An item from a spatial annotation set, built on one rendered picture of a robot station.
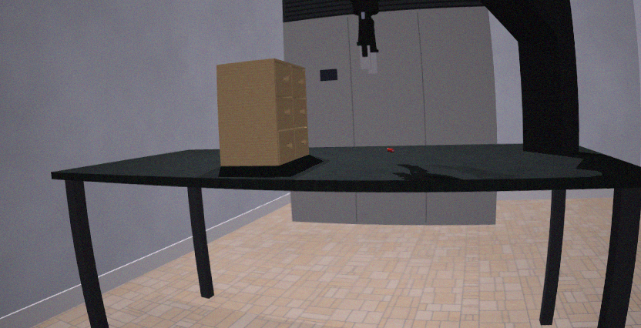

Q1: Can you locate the wooden drawer front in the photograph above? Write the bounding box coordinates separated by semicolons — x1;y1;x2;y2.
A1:
292;67;306;95
294;128;308;157
277;129;295;163
275;62;292;95
293;98;307;126
276;97;294;128

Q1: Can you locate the small brown chest of drawers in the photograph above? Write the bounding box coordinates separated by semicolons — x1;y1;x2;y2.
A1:
216;59;309;166

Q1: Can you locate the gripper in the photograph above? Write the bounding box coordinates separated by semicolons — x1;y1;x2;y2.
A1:
352;0;379;74

